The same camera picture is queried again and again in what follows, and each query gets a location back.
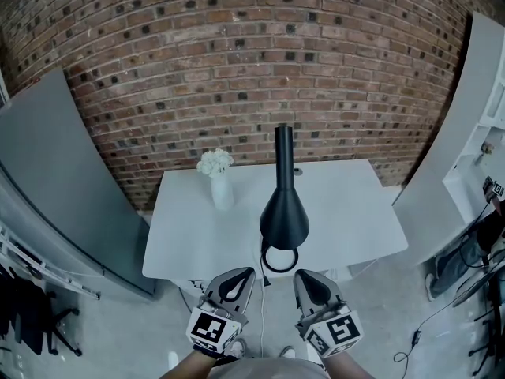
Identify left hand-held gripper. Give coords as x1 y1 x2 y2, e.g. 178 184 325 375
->
185 266 256 359

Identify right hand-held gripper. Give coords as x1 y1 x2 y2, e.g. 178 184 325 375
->
293 268 364 359

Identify black desk lamp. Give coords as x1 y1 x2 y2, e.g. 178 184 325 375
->
258 122 312 288

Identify person's right forearm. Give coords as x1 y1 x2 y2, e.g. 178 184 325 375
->
320 348 371 379

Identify person's left forearm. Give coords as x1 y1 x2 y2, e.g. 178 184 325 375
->
159 346 226 379

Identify person's white left shoe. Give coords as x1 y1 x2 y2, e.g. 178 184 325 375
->
229 337 249 359

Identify white table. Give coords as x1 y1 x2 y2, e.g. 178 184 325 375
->
142 158 410 280

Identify person's grey shirt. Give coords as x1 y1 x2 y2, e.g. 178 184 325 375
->
208 355 330 379

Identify white vase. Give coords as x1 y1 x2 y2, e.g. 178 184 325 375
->
210 171 235 212

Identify white flower bunch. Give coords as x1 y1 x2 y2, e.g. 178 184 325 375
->
196 147 235 178

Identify light grey partition panel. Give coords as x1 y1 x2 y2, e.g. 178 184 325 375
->
391 11 505 268

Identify black office chair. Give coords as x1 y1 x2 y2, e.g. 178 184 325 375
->
0 266 84 357

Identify tall grey partition panel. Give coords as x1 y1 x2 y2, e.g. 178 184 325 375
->
0 68 157 302

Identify spare hand-held gripper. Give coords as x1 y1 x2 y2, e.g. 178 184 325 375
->
481 174 505 204

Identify white shelf unit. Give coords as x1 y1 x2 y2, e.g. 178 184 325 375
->
441 92 505 228

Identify white cable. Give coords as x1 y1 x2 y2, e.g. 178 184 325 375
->
259 277 267 358

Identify black floor cable with adapter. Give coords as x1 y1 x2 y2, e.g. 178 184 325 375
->
393 290 490 365

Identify black stool frame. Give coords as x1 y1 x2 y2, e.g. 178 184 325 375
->
452 266 505 358

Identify metal rail frame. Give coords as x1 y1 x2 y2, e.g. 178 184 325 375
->
0 211 101 302

